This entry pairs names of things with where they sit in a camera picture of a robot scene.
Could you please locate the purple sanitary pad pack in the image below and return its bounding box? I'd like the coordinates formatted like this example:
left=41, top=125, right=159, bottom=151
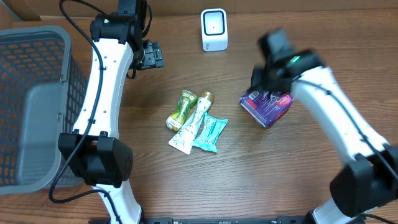
left=239, top=90, right=294, bottom=128

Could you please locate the teal wet wipes pack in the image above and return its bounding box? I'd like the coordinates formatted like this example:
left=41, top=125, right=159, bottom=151
left=192, top=112, right=228, bottom=153

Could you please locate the white tube with gold cap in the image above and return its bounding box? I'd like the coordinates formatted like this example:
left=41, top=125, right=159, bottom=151
left=169, top=91, right=215, bottom=155

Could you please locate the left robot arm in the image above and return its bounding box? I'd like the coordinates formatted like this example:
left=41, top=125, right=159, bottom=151
left=49, top=1, right=164, bottom=223

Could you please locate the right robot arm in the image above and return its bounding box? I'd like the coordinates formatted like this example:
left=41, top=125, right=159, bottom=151
left=250, top=29, right=397, bottom=223

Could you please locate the white barcode scanner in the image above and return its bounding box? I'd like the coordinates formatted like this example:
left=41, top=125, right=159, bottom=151
left=200, top=8, right=228, bottom=52

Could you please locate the grey plastic shopping basket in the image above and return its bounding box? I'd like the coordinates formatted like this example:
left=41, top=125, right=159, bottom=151
left=1, top=26, right=88, bottom=195

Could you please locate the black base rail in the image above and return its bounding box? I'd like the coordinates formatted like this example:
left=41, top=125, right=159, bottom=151
left=139, top=216, right=314, bottom=224

